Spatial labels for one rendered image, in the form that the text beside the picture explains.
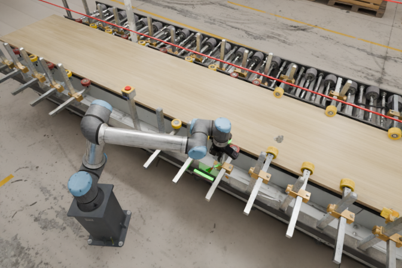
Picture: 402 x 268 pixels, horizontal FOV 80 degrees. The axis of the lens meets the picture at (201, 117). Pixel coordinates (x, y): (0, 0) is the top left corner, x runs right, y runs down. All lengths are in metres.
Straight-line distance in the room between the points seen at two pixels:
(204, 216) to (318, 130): 1.30
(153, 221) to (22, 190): 1.38
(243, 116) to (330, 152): 0.69
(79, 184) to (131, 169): 1.07
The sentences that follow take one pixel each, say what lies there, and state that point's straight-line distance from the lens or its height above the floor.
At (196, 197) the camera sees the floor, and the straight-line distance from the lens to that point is 2.57.
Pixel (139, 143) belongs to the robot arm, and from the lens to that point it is 1.25.
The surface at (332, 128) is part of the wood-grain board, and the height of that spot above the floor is 0.90.
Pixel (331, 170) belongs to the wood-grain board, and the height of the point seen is 0.90.
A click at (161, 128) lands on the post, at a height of 0.97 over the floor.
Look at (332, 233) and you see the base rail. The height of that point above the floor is 0.70.
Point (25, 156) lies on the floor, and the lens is 3.37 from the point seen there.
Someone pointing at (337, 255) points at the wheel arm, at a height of 0.96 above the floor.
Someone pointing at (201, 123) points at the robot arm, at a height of 1.37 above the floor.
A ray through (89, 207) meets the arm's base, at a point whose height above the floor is 0.64.
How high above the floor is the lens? 2.34
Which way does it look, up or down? 47 degrees down
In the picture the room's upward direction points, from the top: 3 degrees clockwise
